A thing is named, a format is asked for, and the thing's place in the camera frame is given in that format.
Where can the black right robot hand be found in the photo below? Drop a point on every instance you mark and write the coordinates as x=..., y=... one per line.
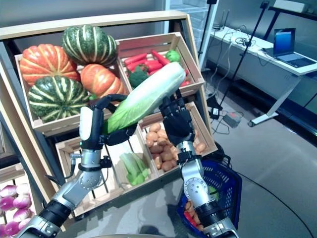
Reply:
x=177, y=121

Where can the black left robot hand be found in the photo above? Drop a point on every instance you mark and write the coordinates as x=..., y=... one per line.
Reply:
x=95, y=119

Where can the napa cabbage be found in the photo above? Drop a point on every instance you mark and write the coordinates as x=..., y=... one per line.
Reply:
x=135, y=168
x=213, y=194
x=148, y=96

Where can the blue plastic shopping basket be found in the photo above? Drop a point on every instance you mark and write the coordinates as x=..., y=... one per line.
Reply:
x=235, y=198

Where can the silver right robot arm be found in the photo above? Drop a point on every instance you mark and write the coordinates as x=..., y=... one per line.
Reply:
x=195, y=188

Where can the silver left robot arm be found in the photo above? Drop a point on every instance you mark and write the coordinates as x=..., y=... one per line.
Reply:
x=71, y=191

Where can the brown potato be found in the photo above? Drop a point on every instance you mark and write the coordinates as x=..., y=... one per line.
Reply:
x=154, y=127
x=157, y=161
x=162, y=134
x=149, y=143
x=200, y=147
x=156, y=148
x=151, y=136
x=162, y=141
x=166, y=156
x=174, y=150
x=167, y=165
x=189, y=205

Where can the wooden crate with potatoes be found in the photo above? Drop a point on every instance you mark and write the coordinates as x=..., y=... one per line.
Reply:
x=204, y=132

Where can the large wooden pumpkin crate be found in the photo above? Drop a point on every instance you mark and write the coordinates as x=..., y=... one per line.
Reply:
x=62, y=127

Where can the black power adapter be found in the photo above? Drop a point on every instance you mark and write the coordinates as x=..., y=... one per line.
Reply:
x=215, y=113

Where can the small orange pumpkin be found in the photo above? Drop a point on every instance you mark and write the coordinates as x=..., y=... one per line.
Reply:
x=101, y=80

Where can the orange red carrot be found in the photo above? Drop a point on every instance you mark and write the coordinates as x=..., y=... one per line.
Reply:
x=159, y=57
x=153, y=65
x=135, y=65
x=153, y=72
x=185, y=83
x=135, y=58

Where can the green striped pumpkin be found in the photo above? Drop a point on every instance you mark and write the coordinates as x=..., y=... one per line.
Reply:
x=57, y=98
x=89, y=44

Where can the grey box red button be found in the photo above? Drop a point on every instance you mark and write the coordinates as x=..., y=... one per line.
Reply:
x=231, y=120

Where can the dark green broccoli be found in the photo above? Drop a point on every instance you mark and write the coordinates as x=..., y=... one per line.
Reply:
x=137, y=78

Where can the light green lettuce head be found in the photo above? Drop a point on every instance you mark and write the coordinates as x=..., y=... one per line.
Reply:
x=173, y=55

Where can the large orange pumpkin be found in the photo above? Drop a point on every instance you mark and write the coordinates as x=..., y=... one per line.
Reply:
x=47, y=63

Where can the wooden crate with carrots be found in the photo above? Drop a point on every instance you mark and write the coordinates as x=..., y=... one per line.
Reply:
x=148, y=41

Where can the white table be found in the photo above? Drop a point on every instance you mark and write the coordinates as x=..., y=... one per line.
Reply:
x=247, y=64

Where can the wooden display shelf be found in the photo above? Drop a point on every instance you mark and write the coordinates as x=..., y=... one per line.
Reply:
x=99, y=24

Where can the black tripod stand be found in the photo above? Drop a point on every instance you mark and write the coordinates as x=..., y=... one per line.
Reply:
x=245, y=52
x=211, y=1

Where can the red pepper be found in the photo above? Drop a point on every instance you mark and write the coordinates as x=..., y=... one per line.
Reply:
x=191, y=218

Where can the pile of purple turnips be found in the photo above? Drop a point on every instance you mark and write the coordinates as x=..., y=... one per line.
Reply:
x=12, y=171

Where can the purple white onion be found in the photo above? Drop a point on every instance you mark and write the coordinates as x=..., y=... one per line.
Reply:
x=8, y=191
x=6, y=203
x=24, y=223
x=12, y=227
x=21, y=214
x=22, y=189
x=22, y=201

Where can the black router with antennas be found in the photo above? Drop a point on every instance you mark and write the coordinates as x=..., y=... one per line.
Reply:
x=218, y=27

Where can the white framed glass cabinet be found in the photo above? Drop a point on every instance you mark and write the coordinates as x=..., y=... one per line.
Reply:
x=188, y=15

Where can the open grey laptop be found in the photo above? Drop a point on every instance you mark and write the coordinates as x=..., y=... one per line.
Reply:
x=284, y=41

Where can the white box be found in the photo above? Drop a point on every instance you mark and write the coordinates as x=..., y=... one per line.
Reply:
x=289, y=5

